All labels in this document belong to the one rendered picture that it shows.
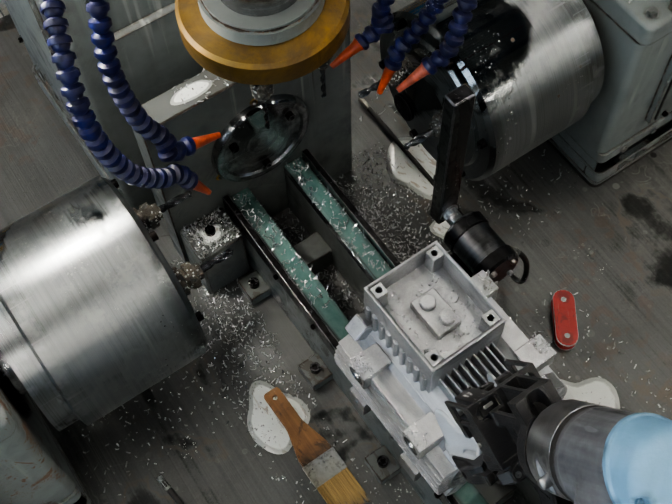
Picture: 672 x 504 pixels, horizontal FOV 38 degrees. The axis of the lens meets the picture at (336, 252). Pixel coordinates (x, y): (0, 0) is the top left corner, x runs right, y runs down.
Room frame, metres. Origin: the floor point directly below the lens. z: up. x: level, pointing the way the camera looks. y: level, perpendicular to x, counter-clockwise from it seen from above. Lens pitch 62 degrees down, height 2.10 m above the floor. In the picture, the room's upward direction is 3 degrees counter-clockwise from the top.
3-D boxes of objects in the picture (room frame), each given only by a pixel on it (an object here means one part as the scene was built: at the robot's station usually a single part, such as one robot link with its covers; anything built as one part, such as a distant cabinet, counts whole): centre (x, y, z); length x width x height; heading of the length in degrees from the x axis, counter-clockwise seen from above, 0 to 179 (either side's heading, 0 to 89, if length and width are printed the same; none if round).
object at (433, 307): (0.44, -0.10, 1.11); 0.12 x 0.11 x 0.07; 33
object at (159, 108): (0.80, 0.12, 0.97); 0.30 x 0.11 x 0.34; 122
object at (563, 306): (0.56, -0.32, 0.81); 0.09 x 0.03 x 0.02; 176
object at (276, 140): (0.75, 0.09, 1.02); 0.15 x 0.02 x 0.15; 122
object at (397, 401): (0.41, -0.12, 1.02); 0.20 x 0.19 x 0.19; 33
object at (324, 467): (0.39, 0.05, 0.80); 0.21 x 0.05 x 0.01; 33
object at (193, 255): (0.67, 0.17, 0.86); 0.07 x 0.06 x 0.12; 122
